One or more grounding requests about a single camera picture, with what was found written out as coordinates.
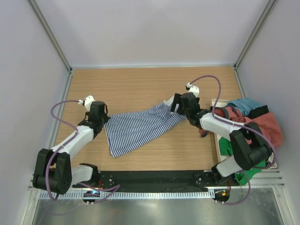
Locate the blue white striped tank top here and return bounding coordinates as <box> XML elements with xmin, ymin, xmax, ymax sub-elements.
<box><xmin>105</xmin><ymin>101</ymin><xmax>186</xmax><ymax>158</ymax></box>

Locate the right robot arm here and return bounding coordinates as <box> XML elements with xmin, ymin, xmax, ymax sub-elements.
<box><xmin>171</xmin><ymin>92</ymin><xmax>273</xmax><ymax>186</ymax></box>

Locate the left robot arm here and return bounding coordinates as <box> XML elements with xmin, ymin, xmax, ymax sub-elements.
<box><xmin>32</xmin><ymin>96</ymin><xmax>109</xmax><ymax>201</ymax></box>

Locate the green tank top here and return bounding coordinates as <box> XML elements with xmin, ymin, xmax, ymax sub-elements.
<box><xmin>218</xmin><ymin>137</ymin><xmax>262</xmax><ymax>185</ymax></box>

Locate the teal tank top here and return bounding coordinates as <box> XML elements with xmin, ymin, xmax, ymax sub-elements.
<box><xmin>227</xmin><ymin>97</ymin><xmax>262</xmax><ymax>116</ymax></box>

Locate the black tank top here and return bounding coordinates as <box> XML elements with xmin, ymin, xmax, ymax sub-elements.
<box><xmin>247</xmin><ymin>105</ymin><xmax>269</xmax><ymax>119</ymax></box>

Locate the red tank top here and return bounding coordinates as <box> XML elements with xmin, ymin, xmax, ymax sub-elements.
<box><xmin>200</xmin><ymin>105</ymin><xmax>284</xmax><ymax>148</ymax></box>

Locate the white plastic tray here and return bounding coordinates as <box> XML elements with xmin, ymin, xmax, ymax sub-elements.
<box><xmin>211</xmin><ymin>98</ymin><xmax>278</xmax><ymax>169</ymax></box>

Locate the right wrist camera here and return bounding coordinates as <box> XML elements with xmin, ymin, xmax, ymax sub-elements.
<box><xmin>186</xmin><ymin>83</ymin><xmax>200</xmax><ymax>98</ymax></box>

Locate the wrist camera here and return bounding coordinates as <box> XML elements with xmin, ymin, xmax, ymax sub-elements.
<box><xmin>186</xmin><ymin>83</ymin><xmax>200</xmax><ymax>98</ymax></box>
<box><xmin>78</xmin><ymin>95</ymin><xmax>95</xmax><ymax>112</ymax></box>

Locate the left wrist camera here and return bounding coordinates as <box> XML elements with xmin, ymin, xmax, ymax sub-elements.
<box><xmin>78</xmin><ymin>95</ymin><xmax>95</xmax><ymax>112</ymax></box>

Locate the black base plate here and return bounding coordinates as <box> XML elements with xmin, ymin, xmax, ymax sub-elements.
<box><xmin>86</xmin><ymin>170</ymin><xmax>238</xmax><ymax>193</ymax></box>

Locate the slotted cable duct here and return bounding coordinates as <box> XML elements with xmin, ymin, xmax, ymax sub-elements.
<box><xmin>39</xmin><ymin>188</ymin><xmax>216</xmax><ymax>200</ymax></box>

